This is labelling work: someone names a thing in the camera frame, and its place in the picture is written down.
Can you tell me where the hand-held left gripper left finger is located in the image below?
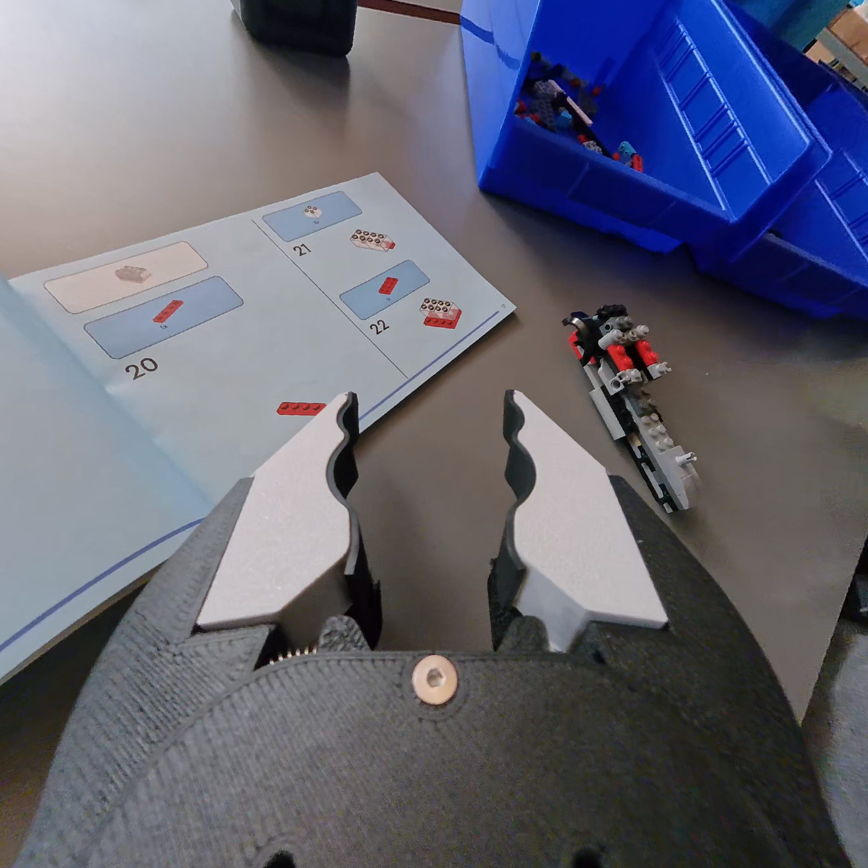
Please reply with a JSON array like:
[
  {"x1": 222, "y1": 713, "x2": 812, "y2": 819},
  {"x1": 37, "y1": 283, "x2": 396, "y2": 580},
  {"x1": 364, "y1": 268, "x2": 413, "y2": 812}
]
[{"x1": 194, "y1": 392, "x2": 382, "y2": 648}]

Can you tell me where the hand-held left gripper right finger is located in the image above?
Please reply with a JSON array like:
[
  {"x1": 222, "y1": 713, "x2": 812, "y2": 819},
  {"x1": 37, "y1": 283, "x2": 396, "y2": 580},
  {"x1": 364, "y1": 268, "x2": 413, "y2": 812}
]
[{"x1": 488, "y1": 389, "x2": 670, "y2": 654}]

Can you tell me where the cardboard box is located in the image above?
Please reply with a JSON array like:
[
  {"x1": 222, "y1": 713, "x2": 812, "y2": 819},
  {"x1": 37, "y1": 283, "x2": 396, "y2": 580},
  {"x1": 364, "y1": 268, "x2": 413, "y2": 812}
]
[{"x1": 807, "y1": 10, "x2": 868, "y2": 72}]

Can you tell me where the pile of toy bricks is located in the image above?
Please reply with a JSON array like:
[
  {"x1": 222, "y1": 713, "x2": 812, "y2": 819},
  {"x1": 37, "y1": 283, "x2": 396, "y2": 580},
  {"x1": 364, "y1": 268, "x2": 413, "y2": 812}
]
[{"x1": 514, "y1": 53, "x2": 645, "y2": 172}]

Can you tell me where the light blue instruction booklet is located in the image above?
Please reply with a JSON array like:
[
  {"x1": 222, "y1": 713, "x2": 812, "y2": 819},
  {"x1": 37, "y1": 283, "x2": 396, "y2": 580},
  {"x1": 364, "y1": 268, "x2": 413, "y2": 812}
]
[{"x1": 0, "y1": 173, "x2": 516, "y2": 686}]

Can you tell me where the grey desk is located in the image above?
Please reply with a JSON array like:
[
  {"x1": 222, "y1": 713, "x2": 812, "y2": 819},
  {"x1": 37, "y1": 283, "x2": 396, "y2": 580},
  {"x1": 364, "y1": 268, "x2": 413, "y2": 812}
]
[{"x1": 0, "y1": 0, "x2": 868, "y2": 868}]

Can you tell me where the blue plastic bin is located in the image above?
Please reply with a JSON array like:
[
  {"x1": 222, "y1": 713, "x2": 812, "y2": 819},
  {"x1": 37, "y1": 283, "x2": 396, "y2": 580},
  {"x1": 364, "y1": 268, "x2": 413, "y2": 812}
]
[
  {"x1": 692, "y1": 0, "x2": 868, "y2": 321},
  {"x1": 460, "y1": 0, "x2": 834, "y2": 253}
]

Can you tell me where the toy brick vehicle model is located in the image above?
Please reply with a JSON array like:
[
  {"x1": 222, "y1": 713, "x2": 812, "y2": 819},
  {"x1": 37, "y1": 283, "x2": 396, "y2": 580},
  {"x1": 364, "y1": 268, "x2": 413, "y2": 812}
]
[{"x1": 561, "y1": 302, "x2": 703, "y2": 513}]

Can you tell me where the black box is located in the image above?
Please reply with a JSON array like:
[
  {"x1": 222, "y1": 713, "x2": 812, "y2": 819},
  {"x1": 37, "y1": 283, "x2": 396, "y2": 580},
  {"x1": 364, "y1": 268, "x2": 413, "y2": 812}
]
[{"x1": 231, "y1": 0, "x2": 355, "y2": 58}]

